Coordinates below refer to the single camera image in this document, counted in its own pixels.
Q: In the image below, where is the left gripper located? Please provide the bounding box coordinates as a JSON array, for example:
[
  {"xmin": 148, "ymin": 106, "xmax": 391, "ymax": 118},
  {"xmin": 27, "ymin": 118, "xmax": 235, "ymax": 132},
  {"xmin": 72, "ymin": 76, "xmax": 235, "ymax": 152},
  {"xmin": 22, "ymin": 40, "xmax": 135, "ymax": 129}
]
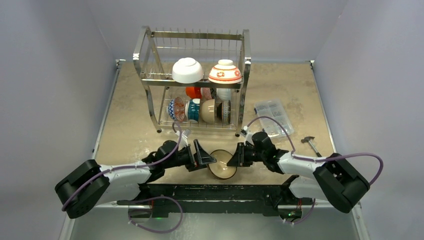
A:
[{"xmin": 163, "ymin": 140, "xmax": 215, "ymax": 172}]

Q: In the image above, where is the brown-rimmed white bowl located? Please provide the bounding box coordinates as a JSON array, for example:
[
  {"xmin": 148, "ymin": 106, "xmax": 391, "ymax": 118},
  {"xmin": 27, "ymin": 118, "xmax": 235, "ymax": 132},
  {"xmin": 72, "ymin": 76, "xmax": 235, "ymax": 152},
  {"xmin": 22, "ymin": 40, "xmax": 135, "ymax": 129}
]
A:
[{"xmin": 208, "ymin": 149, "xmax": 237, "ymax": 180}]

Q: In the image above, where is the beige speckled bowl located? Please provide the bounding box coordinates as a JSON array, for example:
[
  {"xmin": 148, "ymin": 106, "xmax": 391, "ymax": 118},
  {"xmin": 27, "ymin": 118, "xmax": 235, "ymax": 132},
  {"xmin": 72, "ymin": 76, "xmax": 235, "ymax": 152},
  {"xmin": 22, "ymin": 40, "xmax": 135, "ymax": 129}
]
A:
[{"xmin": 200, "ymin": 99, "xmax": 216, "ymax": 124}]

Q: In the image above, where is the red geometric pattern bowl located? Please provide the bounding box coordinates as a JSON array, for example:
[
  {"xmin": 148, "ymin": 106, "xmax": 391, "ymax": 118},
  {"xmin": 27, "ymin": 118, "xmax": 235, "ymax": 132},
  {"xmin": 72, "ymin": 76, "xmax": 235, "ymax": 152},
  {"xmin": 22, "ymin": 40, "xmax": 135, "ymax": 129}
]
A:
[{"xmin": 167, "ymin": 96, "xmax": 186, "ymax": 123}]

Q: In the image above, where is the steel two-tier dish rack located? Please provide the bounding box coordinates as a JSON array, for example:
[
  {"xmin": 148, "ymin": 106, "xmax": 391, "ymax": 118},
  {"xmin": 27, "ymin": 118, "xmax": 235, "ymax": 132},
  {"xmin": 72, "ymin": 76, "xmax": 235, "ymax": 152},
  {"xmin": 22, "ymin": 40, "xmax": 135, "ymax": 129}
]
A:
[{"xmin": 132, "ymin": 26, "xmax": 252, "ymax": 137}]

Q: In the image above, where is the red floral pattern bowl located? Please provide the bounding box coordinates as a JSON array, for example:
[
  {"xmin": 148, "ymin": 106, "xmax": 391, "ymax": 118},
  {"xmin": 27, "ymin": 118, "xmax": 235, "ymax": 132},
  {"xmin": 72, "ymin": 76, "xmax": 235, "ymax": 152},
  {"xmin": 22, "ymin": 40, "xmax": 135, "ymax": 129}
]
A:
[{"xmin": 208, "ymin": 59, "xmax": 242, "ymax": 84}]

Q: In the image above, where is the plain white bowl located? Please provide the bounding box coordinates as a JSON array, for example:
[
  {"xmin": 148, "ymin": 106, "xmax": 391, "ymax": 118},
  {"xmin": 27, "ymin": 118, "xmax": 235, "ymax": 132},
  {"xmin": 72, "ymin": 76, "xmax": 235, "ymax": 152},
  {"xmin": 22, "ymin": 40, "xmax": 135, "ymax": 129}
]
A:
[{"xmin": 171, "ymin": 57, "xmax": 204, "ymax": 84}]

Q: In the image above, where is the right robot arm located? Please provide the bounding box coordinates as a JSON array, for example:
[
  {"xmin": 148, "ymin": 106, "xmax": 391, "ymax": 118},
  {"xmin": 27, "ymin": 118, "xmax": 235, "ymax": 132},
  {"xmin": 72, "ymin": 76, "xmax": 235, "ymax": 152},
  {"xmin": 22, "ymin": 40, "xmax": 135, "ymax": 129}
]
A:
[{"xmin": 227, "ymin": 132, "xmax": 371, "ymax": 213}]

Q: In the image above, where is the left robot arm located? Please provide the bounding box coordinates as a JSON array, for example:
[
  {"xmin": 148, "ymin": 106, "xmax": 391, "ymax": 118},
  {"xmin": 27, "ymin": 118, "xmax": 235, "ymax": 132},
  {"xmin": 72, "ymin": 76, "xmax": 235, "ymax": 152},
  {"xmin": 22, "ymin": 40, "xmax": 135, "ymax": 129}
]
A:
[{"xmin": 54, "ymin": 140, "xmax": 217, "ymax": 219}]

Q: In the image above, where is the clear plastic screw box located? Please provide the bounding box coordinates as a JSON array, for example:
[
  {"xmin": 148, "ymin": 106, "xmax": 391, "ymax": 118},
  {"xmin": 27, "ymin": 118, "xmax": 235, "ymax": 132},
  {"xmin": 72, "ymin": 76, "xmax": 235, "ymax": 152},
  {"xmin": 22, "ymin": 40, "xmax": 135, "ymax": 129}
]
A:
[{"xmin": 254, "ymin": 99, "xmax": 295, "ymax": 138}]

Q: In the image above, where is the black hex key tool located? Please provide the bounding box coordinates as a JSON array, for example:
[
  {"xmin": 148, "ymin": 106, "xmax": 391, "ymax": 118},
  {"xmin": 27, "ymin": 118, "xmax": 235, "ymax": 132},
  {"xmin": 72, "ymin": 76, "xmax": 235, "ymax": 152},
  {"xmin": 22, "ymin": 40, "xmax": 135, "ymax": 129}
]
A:
[{"xmin": 301, "ymin": 136, "xmax": 322, "ymax": 157}]

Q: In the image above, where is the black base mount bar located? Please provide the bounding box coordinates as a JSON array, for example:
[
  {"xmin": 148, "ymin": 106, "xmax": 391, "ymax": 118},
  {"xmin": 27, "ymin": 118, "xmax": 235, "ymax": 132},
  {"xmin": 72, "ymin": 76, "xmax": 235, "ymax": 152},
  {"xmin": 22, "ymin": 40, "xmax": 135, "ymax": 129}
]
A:
[{"xmin": 117, "ymin": 183, "xmax": 313, "ymax": 218}]

